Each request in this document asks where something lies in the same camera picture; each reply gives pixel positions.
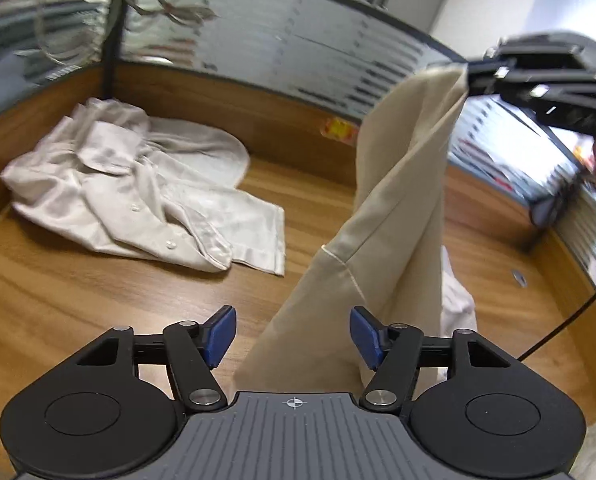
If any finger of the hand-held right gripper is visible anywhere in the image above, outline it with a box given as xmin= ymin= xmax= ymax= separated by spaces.
xmin=483 ymin=32 xmax=596 ymax=68
xmin=465 ymin=57 xmax=596 ymax=136

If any grey rounded object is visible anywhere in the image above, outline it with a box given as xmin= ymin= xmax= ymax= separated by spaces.
xmin=530 ymin=187 xmax=569 ymax=228

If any white satin shirt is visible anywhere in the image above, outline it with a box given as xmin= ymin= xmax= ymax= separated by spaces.
xmin=0 ymin=97 xmax=286 ymax=278

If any red and yellow sticker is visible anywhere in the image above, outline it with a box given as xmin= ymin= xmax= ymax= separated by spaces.
xmin=320 ymin=116 xmax=359 ymax=145

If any striped glass partition panel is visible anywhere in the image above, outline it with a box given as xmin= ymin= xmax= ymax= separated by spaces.
xmin=0 ymin=0 xmax=109 ymax=128
xmin=120 ymin=0 xmax=461 ymax=126
xmin=445 ymin=92 xmax=596 ymax=291

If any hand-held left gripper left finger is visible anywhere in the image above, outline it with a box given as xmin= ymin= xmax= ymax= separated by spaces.
xmin=75 ymin=305 xmax=239 ymax=413

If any black partition post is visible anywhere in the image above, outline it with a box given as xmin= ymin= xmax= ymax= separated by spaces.
xmin=100 ymin=0 xmax=136 ymax=106

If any pale button shirt with pocket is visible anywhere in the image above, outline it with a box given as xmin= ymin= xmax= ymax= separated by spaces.
xmin=232 ymin=64 xmax=479 ymax=393

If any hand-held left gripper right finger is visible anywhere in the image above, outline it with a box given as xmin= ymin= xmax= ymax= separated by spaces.
xmin=349 ymin=305 xmax=514 ymax=413

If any thin black cable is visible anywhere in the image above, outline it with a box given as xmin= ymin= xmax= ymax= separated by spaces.
xmin=518 ymin=260 xmax=596 ymax=361

